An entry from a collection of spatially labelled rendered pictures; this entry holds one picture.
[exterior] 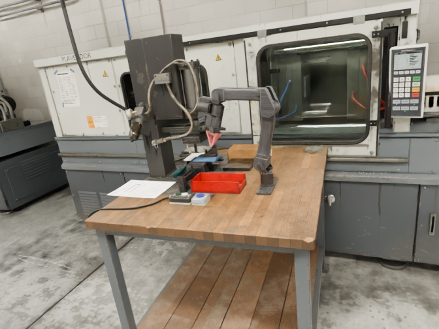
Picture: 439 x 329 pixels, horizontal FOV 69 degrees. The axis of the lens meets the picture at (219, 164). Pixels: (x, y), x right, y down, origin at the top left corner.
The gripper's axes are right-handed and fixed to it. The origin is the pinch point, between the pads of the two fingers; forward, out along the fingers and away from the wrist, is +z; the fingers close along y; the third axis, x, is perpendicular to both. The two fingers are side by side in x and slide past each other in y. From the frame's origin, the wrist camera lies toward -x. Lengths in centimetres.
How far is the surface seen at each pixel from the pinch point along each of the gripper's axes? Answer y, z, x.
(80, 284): 8, 138, -96
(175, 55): 5.5, -38.4, -29.1
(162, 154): 0.5, 15.2, -33.6
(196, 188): 6.7, 21.7, 1.7
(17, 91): -116, 69, -597
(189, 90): -0.8, -22.8, -21.5
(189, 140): -0.1, 2.2, -15.5
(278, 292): -36, 77, 39
